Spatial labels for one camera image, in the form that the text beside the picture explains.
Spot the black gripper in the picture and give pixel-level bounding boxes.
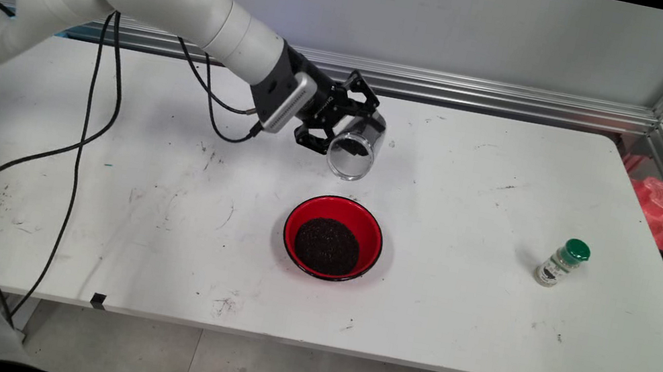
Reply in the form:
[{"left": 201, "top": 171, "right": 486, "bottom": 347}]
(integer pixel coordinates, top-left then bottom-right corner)
[{"left": 283, "top": 54, "right": 396, "bottom": 167}]

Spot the clear plastic jar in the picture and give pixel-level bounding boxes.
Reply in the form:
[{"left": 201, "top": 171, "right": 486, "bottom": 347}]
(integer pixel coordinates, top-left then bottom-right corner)
[{"left": 323, "top": 104, "right": 391, "bottom": 187}]

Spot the red bowl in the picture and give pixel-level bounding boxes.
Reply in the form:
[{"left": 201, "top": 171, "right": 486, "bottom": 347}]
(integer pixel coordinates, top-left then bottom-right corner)
[{"left": 276, "top": 188, "right": 390, "bottom": 289}]

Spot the black seeds heap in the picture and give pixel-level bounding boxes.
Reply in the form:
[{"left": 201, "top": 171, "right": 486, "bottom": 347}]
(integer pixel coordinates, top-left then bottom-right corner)
[{"left": 289, "top": 212, "right": 365, "bottom": 280}]

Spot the spice bottle with green lid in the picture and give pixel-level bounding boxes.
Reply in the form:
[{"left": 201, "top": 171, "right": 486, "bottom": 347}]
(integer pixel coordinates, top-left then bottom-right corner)
[{"left": 533, "top": 233, "right": 593, "bottom": 294}]

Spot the grey table leg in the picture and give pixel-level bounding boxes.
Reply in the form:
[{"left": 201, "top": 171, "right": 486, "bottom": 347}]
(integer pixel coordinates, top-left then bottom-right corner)
[{"left": 4, "top": 293, "right": 43, "bottom": 346}]

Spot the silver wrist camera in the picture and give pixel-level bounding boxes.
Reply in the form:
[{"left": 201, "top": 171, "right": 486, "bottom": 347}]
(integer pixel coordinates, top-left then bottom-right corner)
[{"left": 258, "top": 66, "right": 322, "bottom": 140}]

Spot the black camera bracket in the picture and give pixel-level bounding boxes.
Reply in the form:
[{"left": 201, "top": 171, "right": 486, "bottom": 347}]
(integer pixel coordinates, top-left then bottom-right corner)
[{"left": 247, "top": 36, "right": 312, "bottom": 116}]

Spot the black cable with white label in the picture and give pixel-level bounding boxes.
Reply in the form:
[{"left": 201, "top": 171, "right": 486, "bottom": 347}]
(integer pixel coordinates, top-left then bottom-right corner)
[{"left": 0, "top": 0, "right": 266, "bottom": 372}]

